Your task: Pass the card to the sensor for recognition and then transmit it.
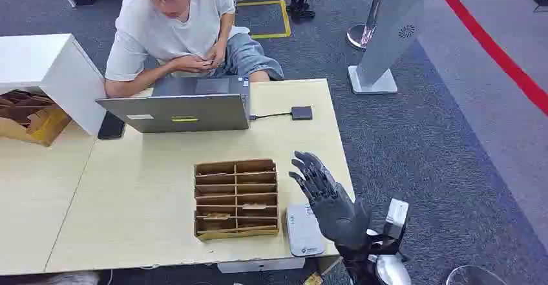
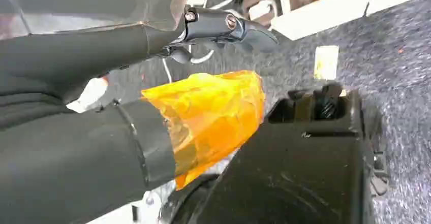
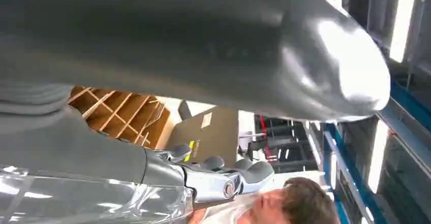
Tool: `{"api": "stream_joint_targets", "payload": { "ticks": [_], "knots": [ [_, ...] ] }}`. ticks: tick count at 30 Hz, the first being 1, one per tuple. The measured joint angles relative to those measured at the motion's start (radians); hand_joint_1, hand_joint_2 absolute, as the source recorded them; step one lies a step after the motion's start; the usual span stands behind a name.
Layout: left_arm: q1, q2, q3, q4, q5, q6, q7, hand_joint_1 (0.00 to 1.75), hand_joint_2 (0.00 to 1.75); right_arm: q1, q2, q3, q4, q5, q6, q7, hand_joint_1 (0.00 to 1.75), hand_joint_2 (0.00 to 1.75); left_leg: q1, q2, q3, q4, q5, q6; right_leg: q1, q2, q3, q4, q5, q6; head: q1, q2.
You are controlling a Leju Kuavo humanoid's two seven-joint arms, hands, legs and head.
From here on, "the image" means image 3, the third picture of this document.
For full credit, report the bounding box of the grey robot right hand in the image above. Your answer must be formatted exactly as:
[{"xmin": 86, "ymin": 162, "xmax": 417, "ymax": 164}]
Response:
[{"xmin": 0, "ymin": 0, "xmax": 392, "ymax": 224}]

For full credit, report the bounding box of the wooden divided card box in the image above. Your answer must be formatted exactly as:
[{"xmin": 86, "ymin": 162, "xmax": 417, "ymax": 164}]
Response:
[{"xmin": 68, "ymin": 86, "xmax": 171, "ymax": 150}]

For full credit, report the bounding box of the grey laptop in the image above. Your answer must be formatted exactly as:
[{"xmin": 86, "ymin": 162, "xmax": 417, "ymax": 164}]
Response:
[{"xmin": 166, "ymin": 106, "xmax": 240, "ymax": 168}]

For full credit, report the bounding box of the person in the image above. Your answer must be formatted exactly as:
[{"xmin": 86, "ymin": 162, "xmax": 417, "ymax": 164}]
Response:
[{"xmin": 188, "ymin": 177, "xmax": 339, "ymax": 224}]

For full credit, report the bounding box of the white ceiling light strip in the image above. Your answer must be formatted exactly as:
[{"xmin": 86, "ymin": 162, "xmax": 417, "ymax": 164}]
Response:
[{"xmin": 390, "ymin": 0, "xmax": 419, "ymax": 63}]

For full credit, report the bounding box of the blue steel frame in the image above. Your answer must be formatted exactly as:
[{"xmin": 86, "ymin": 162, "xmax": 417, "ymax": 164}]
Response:
[{"xmin": 321, "ymin": 78, "xmax": 431, "ymax": 224}]

